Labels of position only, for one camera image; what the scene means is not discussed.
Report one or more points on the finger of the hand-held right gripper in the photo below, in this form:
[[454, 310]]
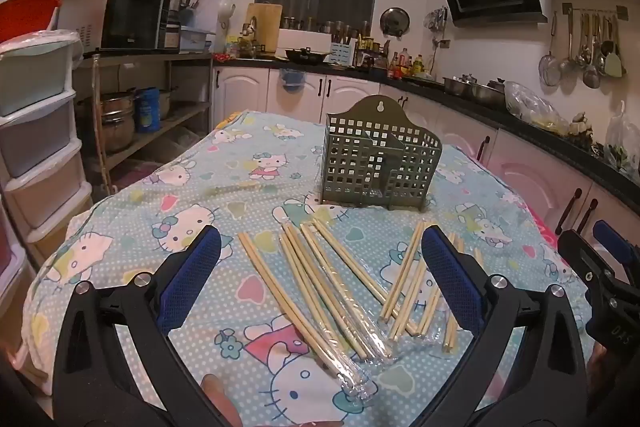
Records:
[[580, 254], [614, 241]]

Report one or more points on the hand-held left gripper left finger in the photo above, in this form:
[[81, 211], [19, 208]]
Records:
[[190, 279]]

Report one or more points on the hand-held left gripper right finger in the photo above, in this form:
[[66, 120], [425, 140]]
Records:
[[446, 279]]

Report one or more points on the bunch of wooden chopsticks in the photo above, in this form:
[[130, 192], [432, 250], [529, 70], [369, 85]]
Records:
[[320, 307]]

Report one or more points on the green perforated utensil holder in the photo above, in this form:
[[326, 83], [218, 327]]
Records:
[[372, 157]]

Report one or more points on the person's left hand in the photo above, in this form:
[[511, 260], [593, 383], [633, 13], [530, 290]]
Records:
[[220, 399]]

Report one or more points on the cartoon cat printed blanket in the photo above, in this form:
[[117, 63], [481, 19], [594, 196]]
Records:
[[225, 187]]

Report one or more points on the plastic bag of greens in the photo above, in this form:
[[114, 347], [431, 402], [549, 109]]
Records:
[[622, 142]]

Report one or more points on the black kitchen countertop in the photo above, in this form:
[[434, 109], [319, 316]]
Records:
[[550, 137]]

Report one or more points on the clear plastic food bag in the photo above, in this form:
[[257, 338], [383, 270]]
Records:
[[532, 107]]

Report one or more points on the wooden shelf rack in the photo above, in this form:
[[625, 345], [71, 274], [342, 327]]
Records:
[[170, 117]]

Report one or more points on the large steel stockpot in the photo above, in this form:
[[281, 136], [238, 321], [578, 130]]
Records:
[[117, 122]]

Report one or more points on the blue tin can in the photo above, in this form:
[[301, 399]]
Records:
[[147, 109]]

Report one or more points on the row of hanging ladles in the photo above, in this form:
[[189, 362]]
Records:
[[595, 42]]

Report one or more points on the white lower kitchen cabinets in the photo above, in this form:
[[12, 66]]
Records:
[[345, 97]]

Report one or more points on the row of sauce bottles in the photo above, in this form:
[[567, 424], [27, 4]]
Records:
[[406, 66]]

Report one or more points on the plastic drawer cabinet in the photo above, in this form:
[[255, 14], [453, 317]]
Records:
[[35, 117]]

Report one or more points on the blue plastic bag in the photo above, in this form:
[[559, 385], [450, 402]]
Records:
[[292, 78]]

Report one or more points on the light blue dish bin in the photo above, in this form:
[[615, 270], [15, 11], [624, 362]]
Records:
[[196, 39]]

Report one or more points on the light blue knife block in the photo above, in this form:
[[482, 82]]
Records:
[[343, 53]]

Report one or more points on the black wok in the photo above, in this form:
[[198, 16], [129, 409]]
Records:
[[306, 56]]

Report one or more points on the steel pot lid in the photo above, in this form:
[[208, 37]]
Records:
[[394, 22]]

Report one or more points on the wooden cutting board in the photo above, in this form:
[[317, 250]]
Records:
[[264, 24]]

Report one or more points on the white countertop box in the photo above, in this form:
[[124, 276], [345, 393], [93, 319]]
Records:
[[305, 38]]

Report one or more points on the black microwave oven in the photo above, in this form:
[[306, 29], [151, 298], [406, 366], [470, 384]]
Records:
[[125, 14]]

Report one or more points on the red plastic basin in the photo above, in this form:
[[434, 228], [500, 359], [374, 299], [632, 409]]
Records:
[[27, 14]]

